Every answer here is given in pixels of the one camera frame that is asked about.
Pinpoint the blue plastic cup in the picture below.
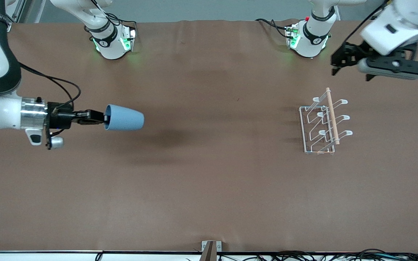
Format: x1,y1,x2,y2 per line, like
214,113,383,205
104,104,145,131

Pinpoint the brown table cover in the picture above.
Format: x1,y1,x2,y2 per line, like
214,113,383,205
0,19,418,253

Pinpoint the white wire cup rack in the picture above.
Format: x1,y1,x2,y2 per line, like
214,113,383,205
299,87,353,155

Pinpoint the black left arm base cable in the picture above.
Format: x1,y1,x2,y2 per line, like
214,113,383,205
255,18,290,39

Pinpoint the black arm base cable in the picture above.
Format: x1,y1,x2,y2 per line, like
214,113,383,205
84,0,138,37
255,18,290,39

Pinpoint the black right arm base cable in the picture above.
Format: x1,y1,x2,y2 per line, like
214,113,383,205
84,0,138,37

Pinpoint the aluminium frame profile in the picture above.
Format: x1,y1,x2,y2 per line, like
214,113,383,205
4,0,27,32

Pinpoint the grey metal bracket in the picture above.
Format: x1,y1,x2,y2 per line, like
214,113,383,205
201,241,222,252

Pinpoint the brown post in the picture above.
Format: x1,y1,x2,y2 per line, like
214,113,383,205
200,241,217,261

